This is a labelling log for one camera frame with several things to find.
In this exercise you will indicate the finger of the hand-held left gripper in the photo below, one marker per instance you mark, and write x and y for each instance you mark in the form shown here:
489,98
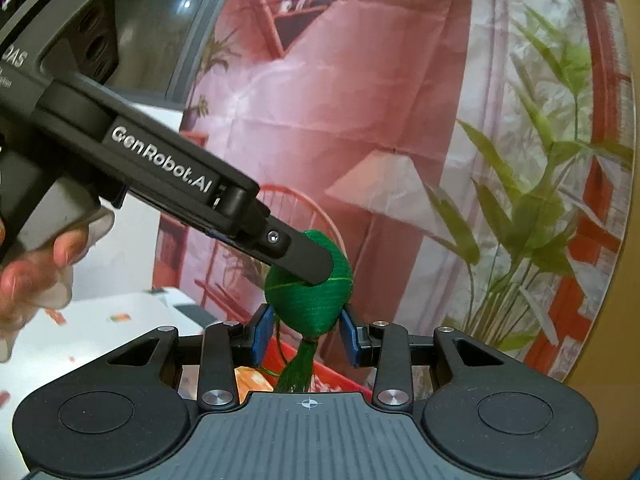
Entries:
295,255

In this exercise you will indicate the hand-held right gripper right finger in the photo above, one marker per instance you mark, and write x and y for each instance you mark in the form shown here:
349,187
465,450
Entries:
349,336

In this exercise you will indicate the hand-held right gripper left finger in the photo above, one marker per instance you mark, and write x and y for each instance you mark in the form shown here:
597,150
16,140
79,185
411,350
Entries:
263,334

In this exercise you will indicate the red cardboard box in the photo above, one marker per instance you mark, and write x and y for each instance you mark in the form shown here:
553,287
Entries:
325,375

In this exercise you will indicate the green stuffed ornament with tassel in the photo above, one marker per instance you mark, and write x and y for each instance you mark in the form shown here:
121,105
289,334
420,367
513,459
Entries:
310,305

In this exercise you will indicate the person's left hand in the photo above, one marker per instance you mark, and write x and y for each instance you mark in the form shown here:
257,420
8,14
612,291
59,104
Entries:
30,280

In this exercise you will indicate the dark glass window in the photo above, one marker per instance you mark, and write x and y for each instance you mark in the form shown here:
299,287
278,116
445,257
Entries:
165,15

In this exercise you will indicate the white printed sheet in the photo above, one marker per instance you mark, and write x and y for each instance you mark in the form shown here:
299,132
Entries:
90,325

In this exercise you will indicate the printed wall cloth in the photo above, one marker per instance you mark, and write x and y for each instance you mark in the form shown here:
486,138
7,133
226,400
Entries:
400,85

